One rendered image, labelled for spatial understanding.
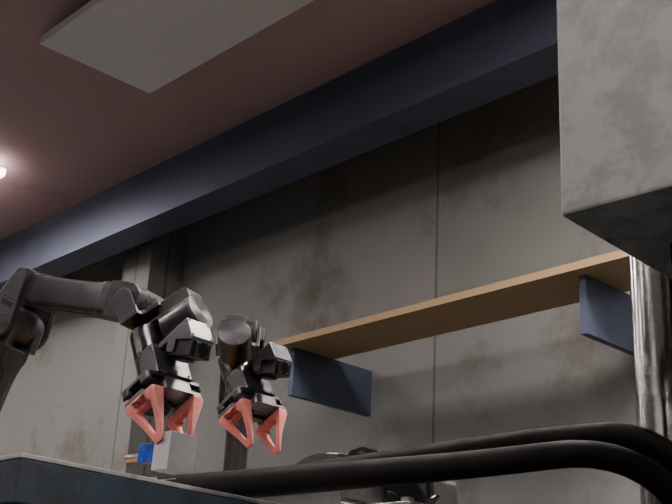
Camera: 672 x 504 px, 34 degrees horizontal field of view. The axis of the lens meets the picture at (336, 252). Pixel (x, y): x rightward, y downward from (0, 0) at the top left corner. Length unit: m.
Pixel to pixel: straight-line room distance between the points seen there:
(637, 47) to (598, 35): 0.05
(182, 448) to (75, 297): 0.35
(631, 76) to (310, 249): 4.94
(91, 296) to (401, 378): 3.56
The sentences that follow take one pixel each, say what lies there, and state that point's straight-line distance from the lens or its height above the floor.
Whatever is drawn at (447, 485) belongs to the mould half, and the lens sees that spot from 1.68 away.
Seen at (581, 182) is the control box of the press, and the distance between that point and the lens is 1.07.
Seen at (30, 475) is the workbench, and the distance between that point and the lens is 0.90.
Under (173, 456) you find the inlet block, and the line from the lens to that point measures 1.57.
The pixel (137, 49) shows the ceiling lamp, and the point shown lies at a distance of 5.14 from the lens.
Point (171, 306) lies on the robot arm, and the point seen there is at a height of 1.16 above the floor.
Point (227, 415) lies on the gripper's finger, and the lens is 1.90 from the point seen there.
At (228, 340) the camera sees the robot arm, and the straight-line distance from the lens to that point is 1.91.
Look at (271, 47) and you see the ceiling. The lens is 5.16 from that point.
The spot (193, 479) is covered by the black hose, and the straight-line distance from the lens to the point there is 1.14.
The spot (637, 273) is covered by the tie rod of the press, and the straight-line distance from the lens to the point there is 1.43.
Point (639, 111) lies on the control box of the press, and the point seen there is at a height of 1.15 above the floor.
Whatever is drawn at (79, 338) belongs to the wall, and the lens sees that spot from 7.76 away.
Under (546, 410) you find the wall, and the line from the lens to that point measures 4.65.
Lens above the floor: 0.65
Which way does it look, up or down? 21 degrees up
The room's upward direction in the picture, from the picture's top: 3 degrees clockwise
